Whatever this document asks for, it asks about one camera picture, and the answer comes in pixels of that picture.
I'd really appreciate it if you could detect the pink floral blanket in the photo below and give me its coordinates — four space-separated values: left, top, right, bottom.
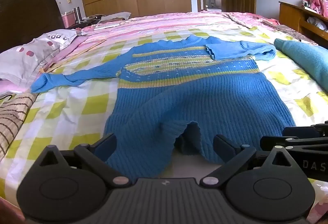
223 12 319 46

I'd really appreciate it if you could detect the dark nightstand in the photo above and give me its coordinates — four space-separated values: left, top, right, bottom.
67 17 103 30

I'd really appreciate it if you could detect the grey cloth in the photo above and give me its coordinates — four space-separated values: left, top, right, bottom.
99 12 132 23

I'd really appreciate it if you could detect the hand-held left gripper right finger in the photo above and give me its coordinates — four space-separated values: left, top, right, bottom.
200 134 299 187

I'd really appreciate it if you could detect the grey dotted pillow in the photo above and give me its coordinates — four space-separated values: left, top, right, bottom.
0 29 77 81

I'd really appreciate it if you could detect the green checkered bedsheet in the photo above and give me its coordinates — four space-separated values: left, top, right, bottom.
0 26 328 201

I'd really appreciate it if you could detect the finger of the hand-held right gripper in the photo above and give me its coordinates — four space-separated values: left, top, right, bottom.
282 123 328 138
260 136 328 153

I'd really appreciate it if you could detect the dark wooden headboard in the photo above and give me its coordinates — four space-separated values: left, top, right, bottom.
0 0 64 53

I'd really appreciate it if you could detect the wooden shelf unit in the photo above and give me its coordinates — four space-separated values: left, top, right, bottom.
279 1 328 42

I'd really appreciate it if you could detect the pink clothes pile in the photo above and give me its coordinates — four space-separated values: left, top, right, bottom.
302 0 328 18

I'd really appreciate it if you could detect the white plastic bag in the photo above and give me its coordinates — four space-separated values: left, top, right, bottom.
307 16 328 32

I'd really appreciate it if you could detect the brown striped blanket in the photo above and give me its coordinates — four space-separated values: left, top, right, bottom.
0 92 39 160

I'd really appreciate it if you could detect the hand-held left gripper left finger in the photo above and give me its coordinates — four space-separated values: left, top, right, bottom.
33 133 132 189

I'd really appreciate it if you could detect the blue knitted striped sweater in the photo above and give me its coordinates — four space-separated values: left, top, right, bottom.
30 35 297 174

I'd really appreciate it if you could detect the pink plastic basket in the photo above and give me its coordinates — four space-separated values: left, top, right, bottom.
63 11 76 28

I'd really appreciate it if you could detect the pink pillow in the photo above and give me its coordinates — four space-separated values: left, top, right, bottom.
0 34 89 94

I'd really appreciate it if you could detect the white flat book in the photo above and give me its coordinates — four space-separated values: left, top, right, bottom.
93 21 121 31

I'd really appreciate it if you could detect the pink striped quilt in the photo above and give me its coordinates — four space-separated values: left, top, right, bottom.
42 11 257 69

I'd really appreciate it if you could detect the teal fleece garment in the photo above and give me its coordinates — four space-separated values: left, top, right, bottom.
274 38 328 94

